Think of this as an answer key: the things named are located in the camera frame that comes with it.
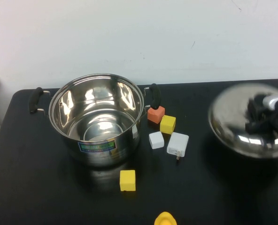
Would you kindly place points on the white power adapter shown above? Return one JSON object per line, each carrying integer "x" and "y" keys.
{"x": 177, "y": 144}

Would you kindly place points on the yellow rounded plastic object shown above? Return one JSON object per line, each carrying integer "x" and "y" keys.
{"x": 165, "y": 219}

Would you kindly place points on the orange foam cube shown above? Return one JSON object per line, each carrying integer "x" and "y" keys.
{"x": 155, "y": 114}

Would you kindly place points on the yellow foam cube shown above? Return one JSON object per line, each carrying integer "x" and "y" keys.
{"x": 167, "y": 125}
{"x": 127, "y": 180}

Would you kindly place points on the white foam cube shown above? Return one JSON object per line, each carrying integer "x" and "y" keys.
{"x": 156, "y": 140}

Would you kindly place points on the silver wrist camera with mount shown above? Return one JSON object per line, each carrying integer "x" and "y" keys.
{"x": 274, "y": 99}

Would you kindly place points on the steel lid with black knob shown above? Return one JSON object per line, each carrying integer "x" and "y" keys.
{"x": 228, "y": 117}

